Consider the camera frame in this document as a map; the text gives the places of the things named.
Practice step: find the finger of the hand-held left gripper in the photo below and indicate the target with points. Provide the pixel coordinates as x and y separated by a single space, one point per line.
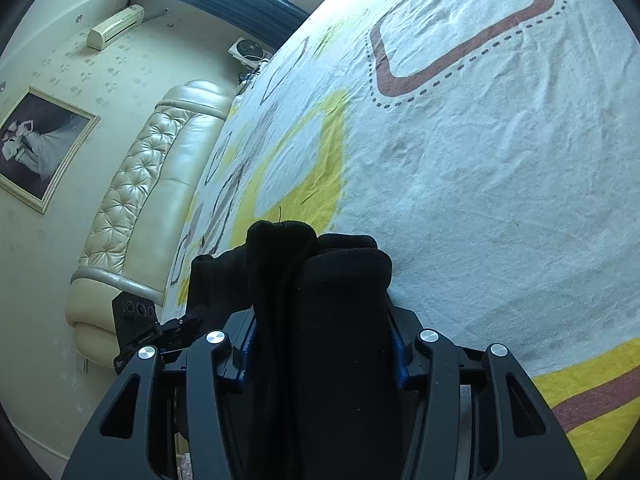
180 325

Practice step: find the cream tufted leather headboard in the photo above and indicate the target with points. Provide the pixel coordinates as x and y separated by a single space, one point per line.
145 185

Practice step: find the white wall air conditioner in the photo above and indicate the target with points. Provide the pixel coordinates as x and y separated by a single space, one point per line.
115 27

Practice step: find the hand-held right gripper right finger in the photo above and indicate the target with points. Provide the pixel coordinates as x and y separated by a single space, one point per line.
440 375

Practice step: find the white wall socket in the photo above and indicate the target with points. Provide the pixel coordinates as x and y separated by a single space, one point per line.
82 364

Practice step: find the printed bed sheet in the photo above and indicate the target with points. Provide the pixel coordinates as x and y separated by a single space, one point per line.
475 160

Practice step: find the white box fan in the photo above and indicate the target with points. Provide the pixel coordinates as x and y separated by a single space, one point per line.
247 50

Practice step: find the black studded pants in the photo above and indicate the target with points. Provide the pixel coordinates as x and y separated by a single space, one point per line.
325 335

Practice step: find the framed wall photograph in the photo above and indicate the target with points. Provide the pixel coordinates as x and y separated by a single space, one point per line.
35 145

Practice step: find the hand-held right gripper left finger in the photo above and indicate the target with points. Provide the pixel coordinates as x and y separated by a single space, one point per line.
200 375

